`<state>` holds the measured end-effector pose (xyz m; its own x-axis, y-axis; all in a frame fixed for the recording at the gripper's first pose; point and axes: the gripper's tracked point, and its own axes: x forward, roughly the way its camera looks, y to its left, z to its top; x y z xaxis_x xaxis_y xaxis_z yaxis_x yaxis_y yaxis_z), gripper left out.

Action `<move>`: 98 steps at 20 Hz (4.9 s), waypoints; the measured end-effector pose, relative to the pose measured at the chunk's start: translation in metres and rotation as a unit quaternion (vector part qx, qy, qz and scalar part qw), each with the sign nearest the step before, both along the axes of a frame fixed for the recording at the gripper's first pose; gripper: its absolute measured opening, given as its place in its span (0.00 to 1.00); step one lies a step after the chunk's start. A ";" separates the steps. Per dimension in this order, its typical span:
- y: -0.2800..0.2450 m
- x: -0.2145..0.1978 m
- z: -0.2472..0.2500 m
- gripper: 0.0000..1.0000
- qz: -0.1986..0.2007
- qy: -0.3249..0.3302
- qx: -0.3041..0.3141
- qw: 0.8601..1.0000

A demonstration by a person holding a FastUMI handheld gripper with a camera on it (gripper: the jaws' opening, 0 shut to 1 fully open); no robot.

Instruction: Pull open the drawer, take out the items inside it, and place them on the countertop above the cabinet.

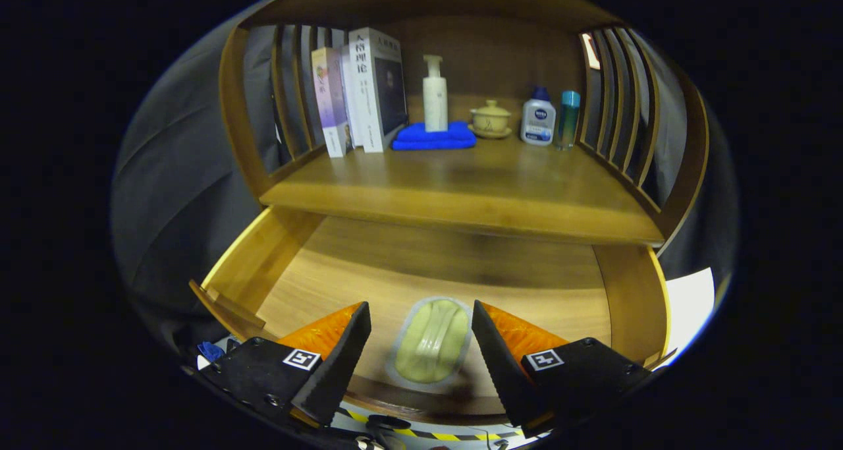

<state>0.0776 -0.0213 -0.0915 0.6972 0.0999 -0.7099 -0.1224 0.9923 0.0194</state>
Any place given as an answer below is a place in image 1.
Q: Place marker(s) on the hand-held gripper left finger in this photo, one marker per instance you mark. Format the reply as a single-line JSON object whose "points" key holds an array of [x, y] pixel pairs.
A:
{"points": [[336, 364]]}

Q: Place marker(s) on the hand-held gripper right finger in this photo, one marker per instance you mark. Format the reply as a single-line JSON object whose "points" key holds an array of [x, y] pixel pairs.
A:
{"points": [[504, 364]]}

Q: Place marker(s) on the wooden drawer with black knob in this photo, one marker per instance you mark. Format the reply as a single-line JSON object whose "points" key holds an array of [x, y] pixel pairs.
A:
{"points": [[428, 265]]}

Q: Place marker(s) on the wooden countertop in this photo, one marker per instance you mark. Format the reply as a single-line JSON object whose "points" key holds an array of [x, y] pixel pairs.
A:
{"points": [[474, 180]]}

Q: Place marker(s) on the yellow black floor tape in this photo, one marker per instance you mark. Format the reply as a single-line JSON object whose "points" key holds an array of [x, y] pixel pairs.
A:
{"points": [[421, 433]]}

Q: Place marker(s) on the small blue object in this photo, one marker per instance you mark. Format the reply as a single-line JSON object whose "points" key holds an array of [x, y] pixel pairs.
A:
{"points": [[211, 351]]}

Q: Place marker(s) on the white side table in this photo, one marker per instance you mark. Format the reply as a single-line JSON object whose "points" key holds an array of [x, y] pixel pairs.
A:
{"points": [[688, 305]]}

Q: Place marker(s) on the folded blue cloth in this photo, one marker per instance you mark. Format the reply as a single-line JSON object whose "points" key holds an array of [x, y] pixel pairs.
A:
{"points": [[415, 139]]}

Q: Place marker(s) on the beige lidded tea cup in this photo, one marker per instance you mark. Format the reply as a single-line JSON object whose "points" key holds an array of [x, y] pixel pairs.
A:
{"points": [[490, 120]]}

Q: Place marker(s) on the white bottle blue cap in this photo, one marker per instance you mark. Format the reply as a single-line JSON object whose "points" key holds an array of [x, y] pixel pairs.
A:
{"points": [[538, 120]]}

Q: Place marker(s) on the teal slim bottle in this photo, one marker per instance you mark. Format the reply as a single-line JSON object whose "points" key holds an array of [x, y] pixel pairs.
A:
{"points": [[568, 120]]}

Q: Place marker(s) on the purple white book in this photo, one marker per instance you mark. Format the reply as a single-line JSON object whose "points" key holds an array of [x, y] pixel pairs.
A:
{"points": [[329, 101]]}

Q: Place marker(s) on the thin white book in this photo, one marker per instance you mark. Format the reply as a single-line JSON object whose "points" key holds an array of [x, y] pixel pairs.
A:
{"points": [[351, 101]]}

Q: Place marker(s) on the white pump bottle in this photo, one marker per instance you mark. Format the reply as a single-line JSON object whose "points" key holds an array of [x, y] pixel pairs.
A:
{"points": [[435, 101]]}

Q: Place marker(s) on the thick white book dark cover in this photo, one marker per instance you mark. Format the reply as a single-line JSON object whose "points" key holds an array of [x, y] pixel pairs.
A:
{"points": [[369, 87]]}

